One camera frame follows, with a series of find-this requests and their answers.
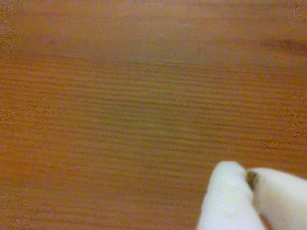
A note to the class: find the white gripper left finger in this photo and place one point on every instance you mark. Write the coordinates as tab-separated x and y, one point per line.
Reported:
227	198

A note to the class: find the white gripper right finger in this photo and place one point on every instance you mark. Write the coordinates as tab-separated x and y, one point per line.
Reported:
283	198

